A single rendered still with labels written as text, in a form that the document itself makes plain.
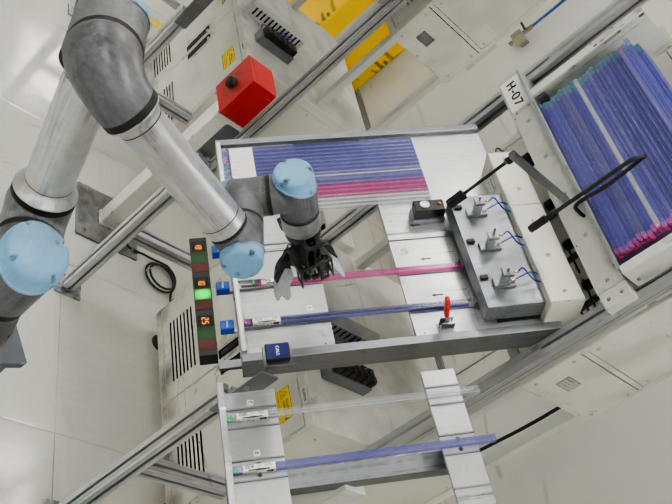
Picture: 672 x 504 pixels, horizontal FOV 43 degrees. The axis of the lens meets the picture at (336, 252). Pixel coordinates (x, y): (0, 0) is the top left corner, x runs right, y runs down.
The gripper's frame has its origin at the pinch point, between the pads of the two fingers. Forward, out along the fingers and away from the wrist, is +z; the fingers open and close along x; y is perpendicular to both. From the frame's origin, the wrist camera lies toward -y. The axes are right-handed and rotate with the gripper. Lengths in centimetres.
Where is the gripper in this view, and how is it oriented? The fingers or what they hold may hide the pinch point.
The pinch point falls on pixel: (308, 284)
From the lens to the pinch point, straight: 182.6
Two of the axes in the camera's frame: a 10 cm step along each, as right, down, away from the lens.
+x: 9.0, -3.7, 2.3
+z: 0.8, 6.5, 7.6
